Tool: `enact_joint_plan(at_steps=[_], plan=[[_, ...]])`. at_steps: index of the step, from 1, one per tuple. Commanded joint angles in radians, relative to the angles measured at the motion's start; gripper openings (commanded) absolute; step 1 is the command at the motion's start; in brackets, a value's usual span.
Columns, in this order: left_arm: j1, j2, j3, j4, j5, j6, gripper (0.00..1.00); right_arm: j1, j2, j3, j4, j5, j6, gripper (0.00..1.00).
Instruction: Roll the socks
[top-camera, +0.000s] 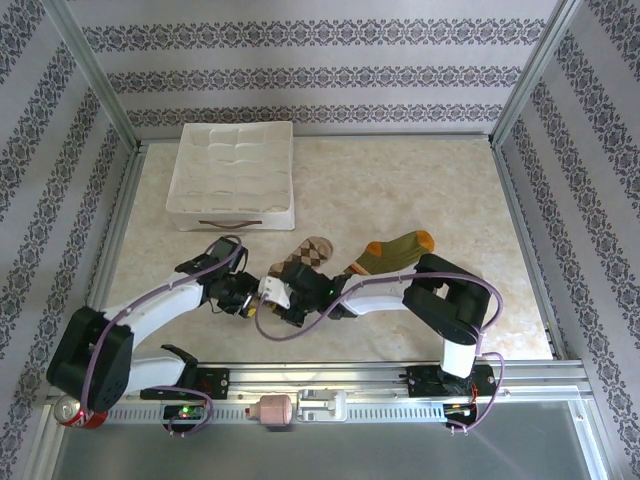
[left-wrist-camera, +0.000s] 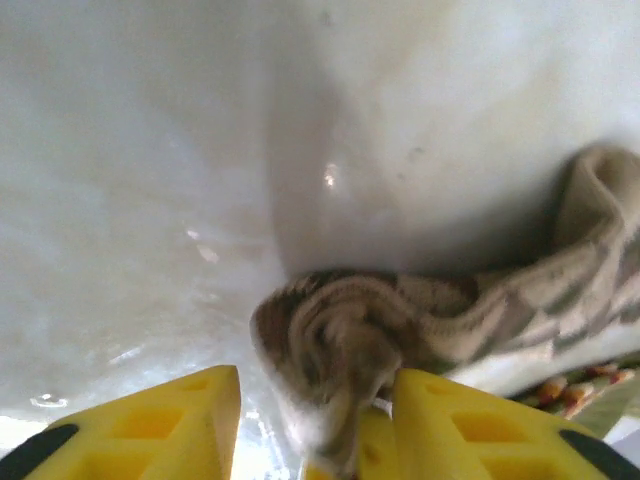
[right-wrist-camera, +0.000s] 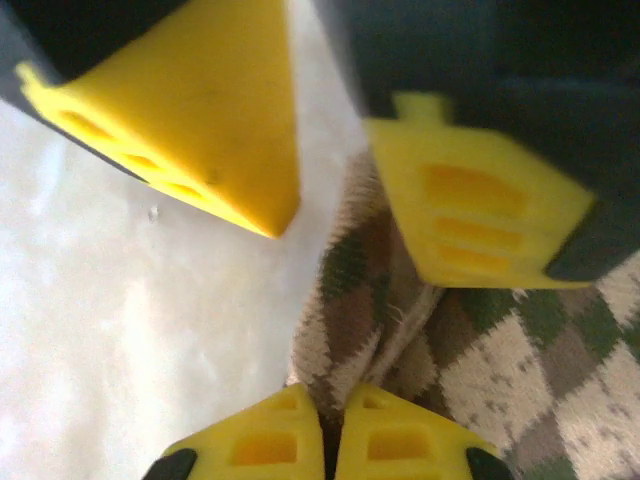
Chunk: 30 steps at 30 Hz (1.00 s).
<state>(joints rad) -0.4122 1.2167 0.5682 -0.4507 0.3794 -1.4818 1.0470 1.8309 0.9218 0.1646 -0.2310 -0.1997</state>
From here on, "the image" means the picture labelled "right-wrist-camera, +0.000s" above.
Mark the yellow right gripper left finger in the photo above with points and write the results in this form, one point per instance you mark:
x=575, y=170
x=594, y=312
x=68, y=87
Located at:
x=265, y=435

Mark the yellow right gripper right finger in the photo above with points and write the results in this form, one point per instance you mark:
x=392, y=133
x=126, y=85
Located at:
x=400, y=440

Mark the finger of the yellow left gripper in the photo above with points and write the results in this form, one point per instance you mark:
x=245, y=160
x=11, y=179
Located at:
x=210, y=110
x=480, y=210

